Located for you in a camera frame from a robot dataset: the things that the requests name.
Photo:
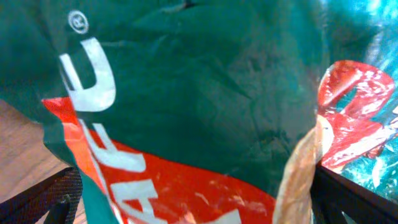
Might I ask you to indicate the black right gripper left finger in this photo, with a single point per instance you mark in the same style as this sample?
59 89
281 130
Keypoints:
57 197

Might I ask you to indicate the green Nescafe coffee bag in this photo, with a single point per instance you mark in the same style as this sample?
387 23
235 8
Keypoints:
207 111

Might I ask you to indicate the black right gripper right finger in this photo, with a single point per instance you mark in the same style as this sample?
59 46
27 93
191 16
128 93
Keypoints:
333 196

